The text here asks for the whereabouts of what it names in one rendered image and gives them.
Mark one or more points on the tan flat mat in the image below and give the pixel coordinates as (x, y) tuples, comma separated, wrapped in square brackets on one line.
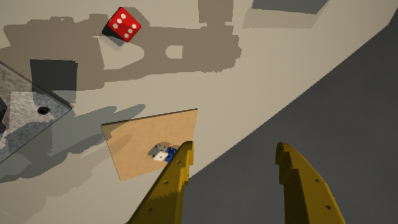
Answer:
[(130, 141)]

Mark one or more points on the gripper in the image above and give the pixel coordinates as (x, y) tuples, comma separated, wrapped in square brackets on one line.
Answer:
[(307, 197)]

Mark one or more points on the red die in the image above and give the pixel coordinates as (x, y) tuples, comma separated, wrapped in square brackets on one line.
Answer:
[(123, 24)]

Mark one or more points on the blue die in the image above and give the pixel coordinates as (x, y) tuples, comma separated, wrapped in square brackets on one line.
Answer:
[(171, 152)]

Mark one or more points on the white die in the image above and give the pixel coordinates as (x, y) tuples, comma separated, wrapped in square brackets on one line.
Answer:
[(159, 152)]

